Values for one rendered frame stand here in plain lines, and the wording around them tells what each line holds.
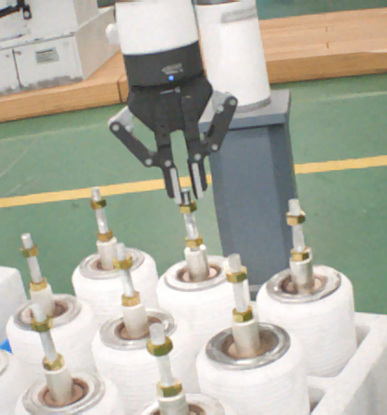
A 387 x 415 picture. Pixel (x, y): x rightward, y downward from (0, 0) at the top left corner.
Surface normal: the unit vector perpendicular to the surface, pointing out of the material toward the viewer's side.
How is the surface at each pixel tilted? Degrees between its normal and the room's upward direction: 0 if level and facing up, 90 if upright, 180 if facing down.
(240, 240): 90
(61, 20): 90
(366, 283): 0
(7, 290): 90
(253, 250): 90
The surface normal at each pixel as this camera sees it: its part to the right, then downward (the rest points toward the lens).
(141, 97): 0.18, 0.32
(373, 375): 0.84, 0.05
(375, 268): -0.17, -0.92
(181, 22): 0.71, 0.15
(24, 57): -0.15, 0.38
